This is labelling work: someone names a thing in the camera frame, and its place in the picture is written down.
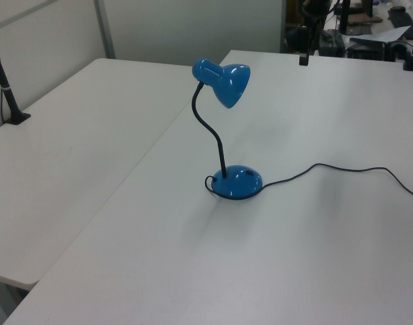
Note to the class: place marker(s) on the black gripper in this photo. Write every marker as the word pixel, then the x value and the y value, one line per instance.
pixel 311 35

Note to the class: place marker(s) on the blue gooseneck desk lamp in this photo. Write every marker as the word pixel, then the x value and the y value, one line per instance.
pixel 233 184

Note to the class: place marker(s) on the black upright monitor pole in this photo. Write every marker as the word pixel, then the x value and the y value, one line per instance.
pixel 344 15

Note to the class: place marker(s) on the white paper sheet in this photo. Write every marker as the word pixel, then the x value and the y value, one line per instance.
pixel 389 34

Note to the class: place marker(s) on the black keyboard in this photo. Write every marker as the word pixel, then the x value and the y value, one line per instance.
pixel 401 17

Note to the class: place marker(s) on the grey partition corner post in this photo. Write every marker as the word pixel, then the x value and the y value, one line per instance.
pixel 105 28

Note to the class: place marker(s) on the black camera stand pole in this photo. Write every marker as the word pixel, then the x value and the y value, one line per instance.
pixel 6 91

